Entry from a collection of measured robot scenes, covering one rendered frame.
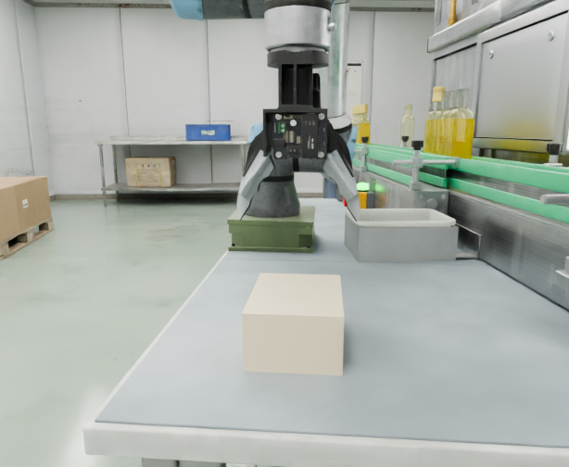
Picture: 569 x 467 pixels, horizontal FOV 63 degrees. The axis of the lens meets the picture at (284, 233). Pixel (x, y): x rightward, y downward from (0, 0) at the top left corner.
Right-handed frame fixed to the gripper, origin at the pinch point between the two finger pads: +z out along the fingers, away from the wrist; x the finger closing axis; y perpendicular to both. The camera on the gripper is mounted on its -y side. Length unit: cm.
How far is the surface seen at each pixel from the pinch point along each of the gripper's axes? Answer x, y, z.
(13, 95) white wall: -388, -521, -48
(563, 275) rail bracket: 33.5, 0.3, 6.5
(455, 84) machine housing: 50, -122, -26
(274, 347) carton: -2.3, 8.1, 13.9
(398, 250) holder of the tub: 19.9, -42.1, 15.0
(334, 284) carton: 4.9, -3.3, 9.7
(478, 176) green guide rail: 39, -54, 0
